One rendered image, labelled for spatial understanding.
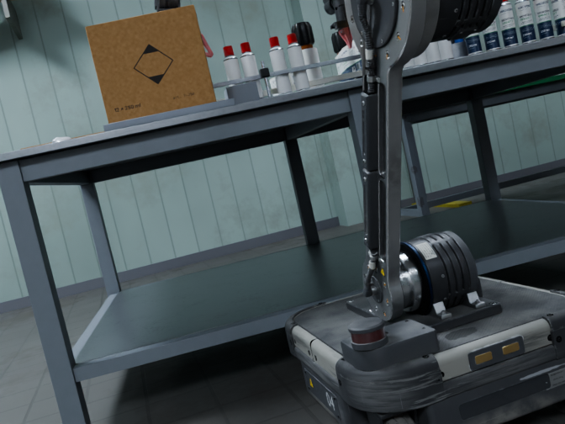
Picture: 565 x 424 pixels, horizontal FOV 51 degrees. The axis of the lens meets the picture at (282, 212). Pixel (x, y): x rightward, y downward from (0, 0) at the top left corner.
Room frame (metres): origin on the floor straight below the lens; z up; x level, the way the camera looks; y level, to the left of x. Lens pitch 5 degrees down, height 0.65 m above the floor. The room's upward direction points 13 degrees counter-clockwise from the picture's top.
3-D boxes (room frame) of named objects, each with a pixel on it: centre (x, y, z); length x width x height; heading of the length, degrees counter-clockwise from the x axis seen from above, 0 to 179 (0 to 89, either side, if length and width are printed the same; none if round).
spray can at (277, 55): (2.16, -0.10, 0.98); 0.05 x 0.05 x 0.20
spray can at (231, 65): (2.14, 0.06, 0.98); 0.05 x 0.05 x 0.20
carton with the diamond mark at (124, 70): (1.78, 0.27, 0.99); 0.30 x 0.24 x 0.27; 94
